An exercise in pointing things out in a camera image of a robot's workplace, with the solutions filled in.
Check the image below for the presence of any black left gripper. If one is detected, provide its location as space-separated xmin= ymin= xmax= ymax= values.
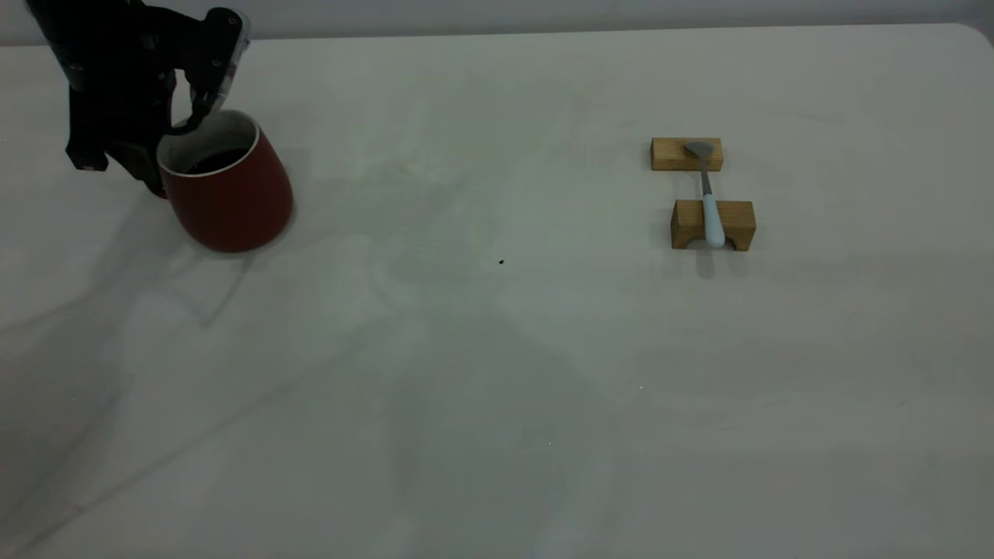
xmin=26 ymin=0 xmax=252 ymax=196

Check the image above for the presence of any arched wooden block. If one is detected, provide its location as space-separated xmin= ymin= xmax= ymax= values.
xmin=671 ymin=200 xmax=756 ymax=252

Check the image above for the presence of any flat rectangular wooden block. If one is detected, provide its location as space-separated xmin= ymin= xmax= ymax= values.
xmin=651 ymin=137 xmax=724 ymax=172

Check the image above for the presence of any red ceramic coffee cup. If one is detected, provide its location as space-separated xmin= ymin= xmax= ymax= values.
xmin=148 ymin=109 xmax=294 ymax=253

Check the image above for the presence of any spoon with light blue handle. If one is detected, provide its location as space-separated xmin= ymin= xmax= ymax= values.
xmin=683 ymin=141 xmax=726 ymax=250

